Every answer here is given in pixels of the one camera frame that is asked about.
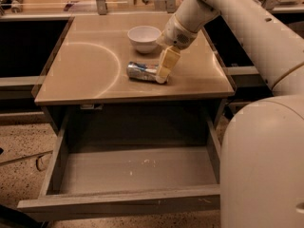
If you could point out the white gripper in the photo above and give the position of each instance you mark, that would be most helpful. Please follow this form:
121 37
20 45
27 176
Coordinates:
173 32

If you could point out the silver blue redbull can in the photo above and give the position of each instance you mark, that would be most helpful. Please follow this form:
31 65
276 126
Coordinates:
142 72

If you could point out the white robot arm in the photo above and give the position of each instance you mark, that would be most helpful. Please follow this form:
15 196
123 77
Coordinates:
262 153

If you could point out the grey open top drawer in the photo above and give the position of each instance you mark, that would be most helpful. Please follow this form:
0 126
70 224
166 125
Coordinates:
128 160

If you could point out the white bowl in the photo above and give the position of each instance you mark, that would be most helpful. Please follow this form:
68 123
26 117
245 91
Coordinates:
144 38

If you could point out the beige top cabinet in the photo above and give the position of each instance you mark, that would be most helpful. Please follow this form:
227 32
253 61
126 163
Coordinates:
90 66

